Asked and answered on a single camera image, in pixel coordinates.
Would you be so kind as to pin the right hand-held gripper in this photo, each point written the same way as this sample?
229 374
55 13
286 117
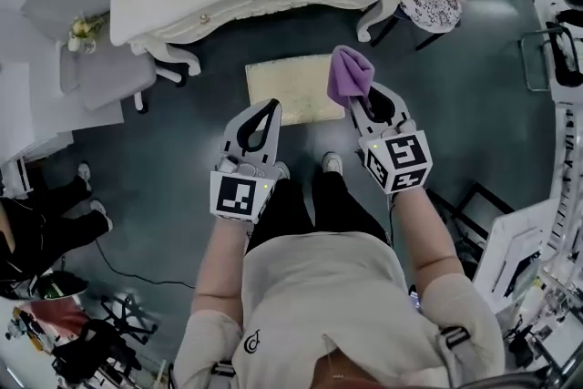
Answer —
405 159

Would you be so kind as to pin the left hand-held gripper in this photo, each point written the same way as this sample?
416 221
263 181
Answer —
237 196

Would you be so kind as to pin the purple cloth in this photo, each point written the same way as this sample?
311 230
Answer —
348 75

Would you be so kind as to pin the cream upholstered stool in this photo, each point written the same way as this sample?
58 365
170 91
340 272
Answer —
291 86

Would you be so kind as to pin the person's right forearm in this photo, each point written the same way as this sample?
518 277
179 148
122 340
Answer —
423 232

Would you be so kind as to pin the person's left forearm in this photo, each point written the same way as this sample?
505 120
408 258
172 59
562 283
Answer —
218 259

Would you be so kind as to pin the person's left shoe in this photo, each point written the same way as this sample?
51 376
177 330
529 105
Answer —
282 170

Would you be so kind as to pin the person's shoe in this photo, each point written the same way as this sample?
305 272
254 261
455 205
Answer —
282 170
332 162

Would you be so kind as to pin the person's right shoe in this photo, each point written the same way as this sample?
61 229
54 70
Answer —
332 162

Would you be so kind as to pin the black stool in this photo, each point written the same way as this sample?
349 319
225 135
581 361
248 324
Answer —
401 29

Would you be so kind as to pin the person's black trousers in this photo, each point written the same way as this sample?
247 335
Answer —
337 205

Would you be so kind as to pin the grey office chair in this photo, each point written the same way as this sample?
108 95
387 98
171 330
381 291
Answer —
109 73

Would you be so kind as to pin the person's white shirt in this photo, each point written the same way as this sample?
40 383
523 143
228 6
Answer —
328 300

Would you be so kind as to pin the storage shelving rack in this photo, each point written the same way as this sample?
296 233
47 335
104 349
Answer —
567 150

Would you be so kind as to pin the black cantilever chair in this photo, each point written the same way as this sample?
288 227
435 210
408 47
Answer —
560 54

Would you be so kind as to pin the white table black legs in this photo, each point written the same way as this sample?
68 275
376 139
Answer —
514 250

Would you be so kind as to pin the flower bouquet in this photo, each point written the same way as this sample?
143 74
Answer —
84 29

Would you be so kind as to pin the red bag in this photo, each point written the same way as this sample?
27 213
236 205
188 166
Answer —
54 319

